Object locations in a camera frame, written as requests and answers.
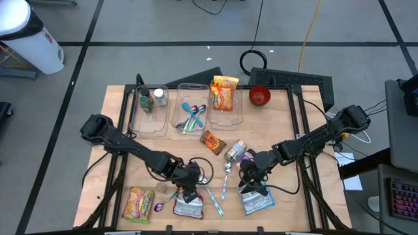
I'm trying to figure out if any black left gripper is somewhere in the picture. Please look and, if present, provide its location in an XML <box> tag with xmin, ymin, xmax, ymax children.
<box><xmin>172</xmin><ymin>161</ymin><xmax>205</xmax><ymax>204</ymax></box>

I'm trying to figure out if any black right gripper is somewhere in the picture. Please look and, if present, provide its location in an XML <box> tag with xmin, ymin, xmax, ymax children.
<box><xmin>239</xmin><ymin>150</ymin><xmax>281</xmax><ymax>196</ymax></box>

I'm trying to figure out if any red ramen packet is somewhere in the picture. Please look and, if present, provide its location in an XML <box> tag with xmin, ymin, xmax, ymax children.
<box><xmin>172</xmin><ymin>191</ymin><xmax>204</xmax><ymax>220</ymax></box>

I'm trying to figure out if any blue ramen packet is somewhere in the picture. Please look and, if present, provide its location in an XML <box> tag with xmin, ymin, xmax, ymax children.
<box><xmin>237</xmin><ymin>182</ymin><xmax>276</xmax><ymax>216</ymax></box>

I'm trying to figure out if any silver spoon striped handle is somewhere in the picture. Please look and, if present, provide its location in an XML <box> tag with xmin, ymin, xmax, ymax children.
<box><xmin>201</xmin><ymin>178</ymin><xmax>225</xmax><ymax>217</ymax></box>
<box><xmin>220</xmin><ymin>161</ymin><xmax>233</xmax><ymax>202</ymax></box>

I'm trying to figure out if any gold lid spice jar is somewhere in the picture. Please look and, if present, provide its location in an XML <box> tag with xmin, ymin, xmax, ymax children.
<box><xmin>223</xmin><ymin>139</ymin><xmax>248</xmax><ymax>163</ymax></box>

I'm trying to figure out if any orange snack packet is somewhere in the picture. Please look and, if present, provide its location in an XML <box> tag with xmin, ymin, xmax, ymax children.
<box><xmin>199</xmin><ymin>129</ymin><xmax>227</xmax><ymax>156</ymax></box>

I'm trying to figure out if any purple spoon teal handle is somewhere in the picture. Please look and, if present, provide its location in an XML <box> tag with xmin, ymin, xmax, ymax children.
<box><xmin>182</xmin><ymin>104</ymin><xmax>199</xmax><ymax>134</ymax></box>
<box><xmin>152</xmin><ymin>191</ymin><xmax>178</xmax><ymax>212</ymax></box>

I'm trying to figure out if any blue plastic spoon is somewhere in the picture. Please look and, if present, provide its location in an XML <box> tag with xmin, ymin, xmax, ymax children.
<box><xmin>181</xmin><ymin>102</ymin><xmax>204</xmax><ymax>128</ymax></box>

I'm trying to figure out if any orange ramen packet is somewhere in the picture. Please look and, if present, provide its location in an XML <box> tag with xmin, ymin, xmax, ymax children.
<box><xmin>210</xmin><ymin>84</ymin><xmax>235</xmax><ymax>112</ymax></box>

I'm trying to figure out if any green spice jar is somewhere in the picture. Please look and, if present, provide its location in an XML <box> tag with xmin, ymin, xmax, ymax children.
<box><xmin>139</xmin><ymin>95</ymin><xmax>154</xmax><ymax>114</ymax></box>

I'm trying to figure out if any white label spice jar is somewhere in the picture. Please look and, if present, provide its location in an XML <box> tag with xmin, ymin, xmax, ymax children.
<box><xmin>153</xmin><ymin>87</ymin><xmax>168</xmax><ymax>106</ymax></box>

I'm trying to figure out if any yellow Maruchan ramen packet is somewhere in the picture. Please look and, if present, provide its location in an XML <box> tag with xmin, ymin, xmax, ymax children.
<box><xmin>213</xmin><ymin>75</ymin><xmax>240</xmax><ymax>89</ymax></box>

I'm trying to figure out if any purple label spice jar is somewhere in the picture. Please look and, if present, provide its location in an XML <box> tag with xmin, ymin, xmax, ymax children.
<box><xmin>240</xmin><ymin>149</ymin><xmax>256</xmax><ymax>163</ymax></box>

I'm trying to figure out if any yellow green ramen packet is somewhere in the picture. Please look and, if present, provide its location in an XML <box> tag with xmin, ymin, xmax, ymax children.
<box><xmin>121</xmin><ymin>187</ymin><xmax>155</xmax><ymax>225</ymax></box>

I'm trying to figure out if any clear plastic bin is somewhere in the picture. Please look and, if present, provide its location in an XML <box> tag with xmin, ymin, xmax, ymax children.
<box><xmin>129</xmin><ymin>84</ymin><xmax>169</xmax><ymax>136</ymax></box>
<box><xmin>171</xmin><ymin>83</ymin><xmax>210</xmax><ymax>136</ymax></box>
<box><xmin>208</xmin><ymin>79</ymin><xmax>244</xmax><ymax>131</ymax></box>

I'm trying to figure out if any red bowl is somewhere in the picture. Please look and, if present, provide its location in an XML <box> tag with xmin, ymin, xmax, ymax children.
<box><xmin>249</xmin><ymin>86</ymin><xmax>272</xmax><ymax>106</ymax></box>

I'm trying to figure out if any white paper sheet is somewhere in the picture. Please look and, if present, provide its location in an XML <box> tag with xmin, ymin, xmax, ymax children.
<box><xmin>333</xmin><ymin>151</ymin><xmax>364</xmax><ymax>192</ymax></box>

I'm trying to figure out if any black support beam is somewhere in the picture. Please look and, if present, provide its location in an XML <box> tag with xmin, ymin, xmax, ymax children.
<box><xmin>338</xmin><ymin>147</ymin><xmax>392</xmax><ymax>181</ymax></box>

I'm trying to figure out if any black perforated panel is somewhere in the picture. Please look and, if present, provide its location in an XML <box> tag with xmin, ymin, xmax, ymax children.
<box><xmin>248</xmin><ymin>67</ymin><xmax>335</xmax><ymax>112</ymax></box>

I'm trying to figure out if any white computer mouse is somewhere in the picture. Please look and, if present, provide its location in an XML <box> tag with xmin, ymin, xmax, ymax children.
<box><xmin>367</xmin><ymin>195</ymin><xmax>380</xmax><ymax>213</ymax></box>

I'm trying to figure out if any black wedge panel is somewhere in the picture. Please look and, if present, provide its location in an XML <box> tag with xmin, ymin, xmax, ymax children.
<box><xmin>168</xmin><ymin>67</ymin><xmax>225</xmax><ymax>87</ymax></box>

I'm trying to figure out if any grey keyboard table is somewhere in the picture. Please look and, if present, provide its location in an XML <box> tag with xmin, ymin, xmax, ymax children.
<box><xmin>378</xmin><ymin>163</ymin><xmax>418</xmax><ymax>235</ymax></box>

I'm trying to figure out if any backlit keyboard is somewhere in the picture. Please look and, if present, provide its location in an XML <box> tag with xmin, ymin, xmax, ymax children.
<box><xmin>387</xmin><ymin>178</ymin><xmax>418</xmax><ymax>223</ymax></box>

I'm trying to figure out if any grey desk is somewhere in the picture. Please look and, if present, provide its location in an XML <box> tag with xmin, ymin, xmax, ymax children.
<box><xmin>384</xmin><ymin>79</ymin><xmax>418</xmax><ymax>174</ymax></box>

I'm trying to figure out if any black device on desk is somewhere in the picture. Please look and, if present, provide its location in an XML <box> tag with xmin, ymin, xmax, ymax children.
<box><xmin>397</xmin><ymin>74</ymin><xmax>418</xmax><ymax>118</ymax></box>

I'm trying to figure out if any white trash bin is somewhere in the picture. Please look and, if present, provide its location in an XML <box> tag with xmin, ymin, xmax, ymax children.
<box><xmin>0</xmin><ymin>0</ymin><xmax>65</xmax><ymax>75</ymax></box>

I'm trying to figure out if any black coiled cable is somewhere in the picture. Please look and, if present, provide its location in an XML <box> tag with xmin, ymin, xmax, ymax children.
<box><xmin>239</xmin><ymin>0</ymin><xmax>268</xmax><ymax>76</ymax></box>

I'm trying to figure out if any yellow cable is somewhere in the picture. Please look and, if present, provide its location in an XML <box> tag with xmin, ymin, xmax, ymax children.
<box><xmin>297</xmin><ymin>0</ymin><xmax>321</xmax><ymax>73</ymax></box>

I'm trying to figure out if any black cable loop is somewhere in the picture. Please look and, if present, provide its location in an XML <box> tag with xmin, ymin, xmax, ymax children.
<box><xmin>191</xmin><ymin>0</ymin><xmax>223</xmax><ymax>16</ymax></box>

